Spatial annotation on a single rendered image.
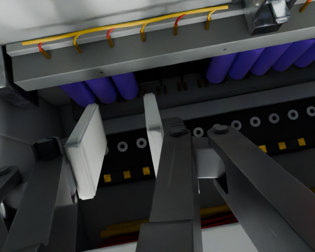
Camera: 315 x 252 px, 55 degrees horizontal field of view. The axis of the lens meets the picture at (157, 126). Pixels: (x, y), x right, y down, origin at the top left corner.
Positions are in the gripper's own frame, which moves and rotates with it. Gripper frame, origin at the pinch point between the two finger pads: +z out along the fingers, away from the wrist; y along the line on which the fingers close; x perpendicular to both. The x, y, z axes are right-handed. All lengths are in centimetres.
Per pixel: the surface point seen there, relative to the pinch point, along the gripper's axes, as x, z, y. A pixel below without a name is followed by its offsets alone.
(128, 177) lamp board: -8.8, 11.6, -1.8
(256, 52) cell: 2.4, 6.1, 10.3
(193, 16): 5.7, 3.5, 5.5
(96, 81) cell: 2.4, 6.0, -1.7
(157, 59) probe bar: 3.6, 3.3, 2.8
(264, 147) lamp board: -8.4, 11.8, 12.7
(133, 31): 5.5, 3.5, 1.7
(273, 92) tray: -3.5, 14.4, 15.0
